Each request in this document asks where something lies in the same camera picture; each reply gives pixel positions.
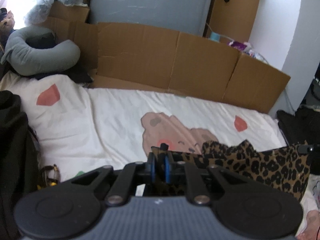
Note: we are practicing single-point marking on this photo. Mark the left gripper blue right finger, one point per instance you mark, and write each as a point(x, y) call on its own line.
point(189, 176)

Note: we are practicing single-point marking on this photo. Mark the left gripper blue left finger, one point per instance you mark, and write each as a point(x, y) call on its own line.
point(125, 181)

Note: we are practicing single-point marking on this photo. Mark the leopard print garment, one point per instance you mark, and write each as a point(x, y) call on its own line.
point(281, 168)

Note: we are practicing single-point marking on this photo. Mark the black folded clothes stack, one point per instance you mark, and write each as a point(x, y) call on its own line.
point(301, 127)

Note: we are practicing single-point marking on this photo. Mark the black clothes pile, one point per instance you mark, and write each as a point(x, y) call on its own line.
point(19, 167)

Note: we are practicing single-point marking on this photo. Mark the white cartoon bear bedsheet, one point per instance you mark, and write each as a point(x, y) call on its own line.
point(80, 129)

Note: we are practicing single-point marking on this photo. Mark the pink purple plastic packet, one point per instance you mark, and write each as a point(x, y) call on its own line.
point(237, 45)

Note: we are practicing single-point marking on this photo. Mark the brown cardboard sheet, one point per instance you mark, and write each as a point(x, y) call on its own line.
point(143, 57)

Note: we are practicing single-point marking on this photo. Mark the light blue bottle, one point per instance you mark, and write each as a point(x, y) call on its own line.
point(214, 37)

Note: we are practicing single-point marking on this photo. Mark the upright brown cardboard panel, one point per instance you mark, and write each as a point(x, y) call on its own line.
point(232, 18)

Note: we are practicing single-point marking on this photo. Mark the grey U-shaped neck pillow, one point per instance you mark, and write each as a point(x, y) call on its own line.
point(27, 60)

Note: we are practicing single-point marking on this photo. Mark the grey mattress board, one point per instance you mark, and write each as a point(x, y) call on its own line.
point(187, 16)

